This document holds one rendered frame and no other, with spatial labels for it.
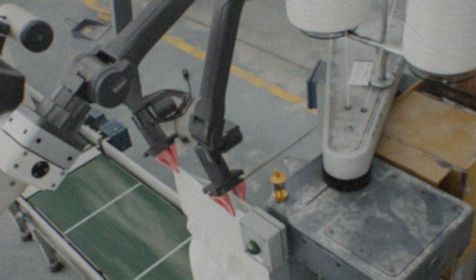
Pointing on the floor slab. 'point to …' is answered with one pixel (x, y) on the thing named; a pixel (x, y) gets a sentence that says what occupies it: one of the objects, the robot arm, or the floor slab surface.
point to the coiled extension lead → (179, 106)
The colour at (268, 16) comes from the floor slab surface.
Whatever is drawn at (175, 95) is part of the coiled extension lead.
